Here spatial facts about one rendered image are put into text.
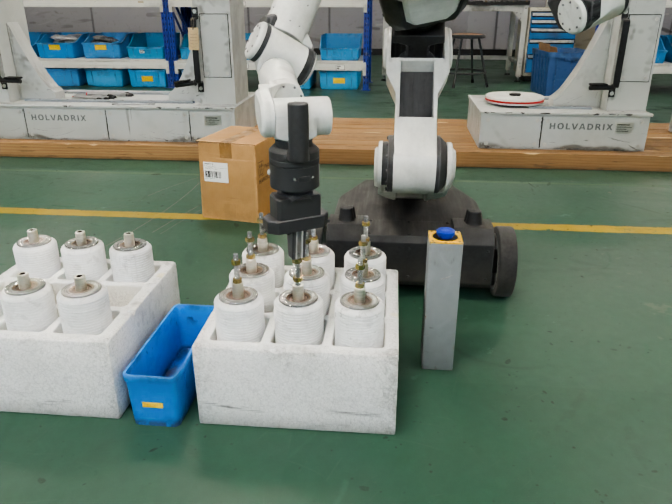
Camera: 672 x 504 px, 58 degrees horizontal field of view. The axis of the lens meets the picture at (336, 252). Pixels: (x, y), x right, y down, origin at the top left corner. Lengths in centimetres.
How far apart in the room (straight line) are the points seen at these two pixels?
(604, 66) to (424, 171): 206
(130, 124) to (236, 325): 238
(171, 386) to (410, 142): 78
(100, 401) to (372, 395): 54
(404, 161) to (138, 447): 86
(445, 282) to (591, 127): 209
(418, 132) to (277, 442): 79
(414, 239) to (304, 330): 60
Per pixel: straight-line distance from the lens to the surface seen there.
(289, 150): 102
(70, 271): 155
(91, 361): 129
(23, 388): 140
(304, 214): 109
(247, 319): 118
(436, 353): 141
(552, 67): 559
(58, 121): 362
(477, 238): 168
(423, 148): 150
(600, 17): 141
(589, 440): 132
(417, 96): 161
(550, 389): 143
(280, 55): 126
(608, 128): 333
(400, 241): 166
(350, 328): 115
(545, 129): 325
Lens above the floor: 79
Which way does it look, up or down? 23 degrees down
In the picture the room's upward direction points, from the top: straight up
